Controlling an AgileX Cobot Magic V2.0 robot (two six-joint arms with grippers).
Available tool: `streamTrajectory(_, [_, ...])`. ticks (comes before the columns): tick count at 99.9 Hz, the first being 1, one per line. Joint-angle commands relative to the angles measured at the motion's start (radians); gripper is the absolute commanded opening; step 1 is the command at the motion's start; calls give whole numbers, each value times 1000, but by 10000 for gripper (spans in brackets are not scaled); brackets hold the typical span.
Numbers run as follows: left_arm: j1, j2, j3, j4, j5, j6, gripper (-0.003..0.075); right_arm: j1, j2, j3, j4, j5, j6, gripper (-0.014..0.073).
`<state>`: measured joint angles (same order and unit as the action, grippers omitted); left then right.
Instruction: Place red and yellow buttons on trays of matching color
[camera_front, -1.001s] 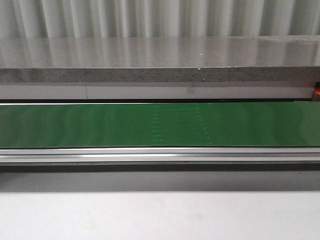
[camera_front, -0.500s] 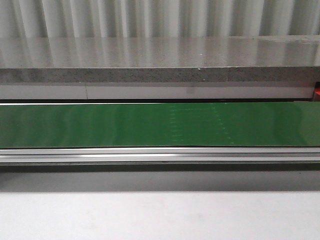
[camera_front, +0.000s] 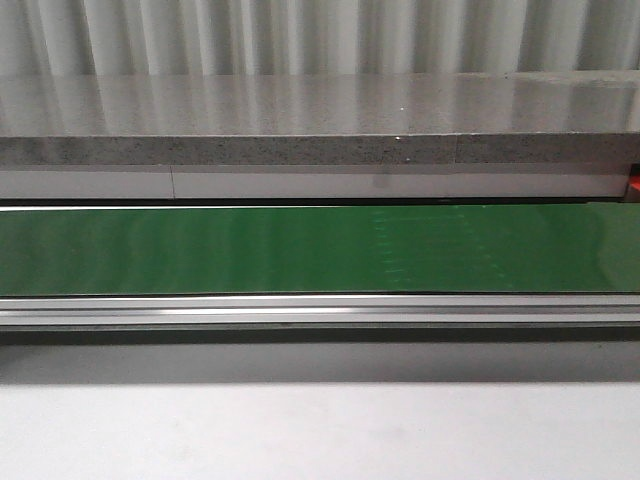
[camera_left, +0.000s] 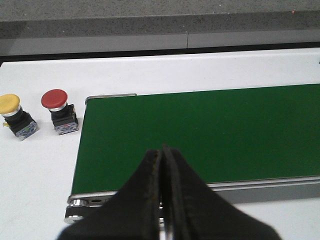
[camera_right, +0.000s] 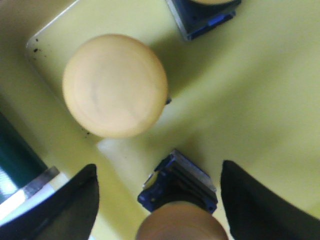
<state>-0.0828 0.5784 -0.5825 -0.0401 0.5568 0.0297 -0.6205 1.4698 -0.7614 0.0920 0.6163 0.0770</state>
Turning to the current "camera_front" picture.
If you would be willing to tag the green conveyor belt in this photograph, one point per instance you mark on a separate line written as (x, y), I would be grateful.
(532, 248)

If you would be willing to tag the grey speckled stone counter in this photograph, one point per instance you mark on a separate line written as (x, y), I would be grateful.
(569, 136)

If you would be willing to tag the red plastic tray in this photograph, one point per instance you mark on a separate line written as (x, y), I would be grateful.
(633, 188)

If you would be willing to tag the white pleated curtain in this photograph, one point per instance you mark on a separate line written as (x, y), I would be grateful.
(63, 38)

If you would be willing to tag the aluminium conveyor frame rail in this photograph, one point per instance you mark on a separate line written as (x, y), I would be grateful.
(320, 318)

